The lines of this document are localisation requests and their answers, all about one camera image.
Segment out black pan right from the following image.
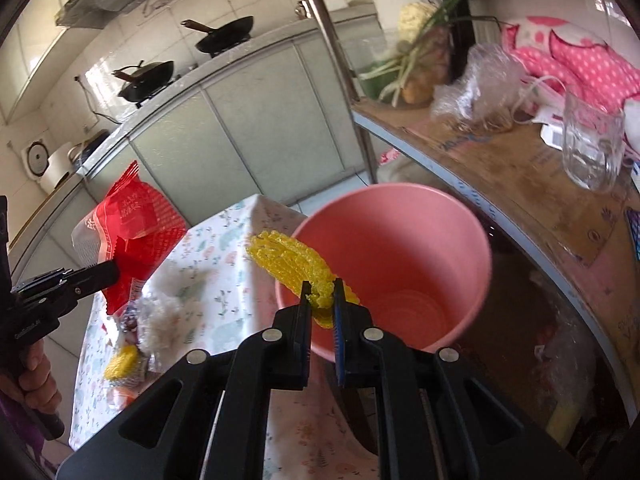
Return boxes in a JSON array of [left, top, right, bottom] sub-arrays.
[[180, 15, 254, 58]]

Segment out metal shelf rack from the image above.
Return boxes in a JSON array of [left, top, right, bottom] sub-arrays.
[[307, 0, 639, 419]]

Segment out black wok left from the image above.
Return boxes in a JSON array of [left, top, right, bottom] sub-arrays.
[[112, 60, 175, 106]]

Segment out clear glass mug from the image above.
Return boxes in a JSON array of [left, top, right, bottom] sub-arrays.
[[562, 86, 625, 194]]

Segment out red snack bag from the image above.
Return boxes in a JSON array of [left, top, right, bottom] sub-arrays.
[[72, 160, 188, 315]]

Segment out pink polka dot cloth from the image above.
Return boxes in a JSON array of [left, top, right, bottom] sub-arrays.
[[501, 16, 639, 113]]

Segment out crumpled purple red wrapper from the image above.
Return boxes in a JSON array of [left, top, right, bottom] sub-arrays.
[[116, 301, 139, 335]]

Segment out grey kitchen cabinet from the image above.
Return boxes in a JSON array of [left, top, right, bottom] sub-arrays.
[[9, 20, 366, 282]]

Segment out steel kettle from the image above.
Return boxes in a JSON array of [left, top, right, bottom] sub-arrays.
[[294, 0, 311, 20]]

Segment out white rice cooker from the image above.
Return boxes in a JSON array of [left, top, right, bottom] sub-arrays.
[[21, 140, 81, 195]]

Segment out floral bear tablecloth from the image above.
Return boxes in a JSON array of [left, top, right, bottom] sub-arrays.
[[68, 195, 378, 479]]

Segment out clear plastic bag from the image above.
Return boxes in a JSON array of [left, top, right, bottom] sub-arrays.
[[430, 44, 525, 134]]

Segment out yellow plastic mesh net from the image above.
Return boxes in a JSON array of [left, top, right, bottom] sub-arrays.
[[246, 231, 338, 328]]

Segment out pink plastic bucket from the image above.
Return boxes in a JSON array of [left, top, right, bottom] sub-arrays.
[[292, 182, 491, 352]]

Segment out white crumpled plastic bag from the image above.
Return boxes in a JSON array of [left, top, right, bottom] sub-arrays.
[[136, 292, 182, 365]]

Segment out person's left hand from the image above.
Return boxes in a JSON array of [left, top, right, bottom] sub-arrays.
[[1, 340, 62, 414]]

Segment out vegetables in container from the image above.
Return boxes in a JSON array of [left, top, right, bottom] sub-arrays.
[[355, 0, 468, 108]]

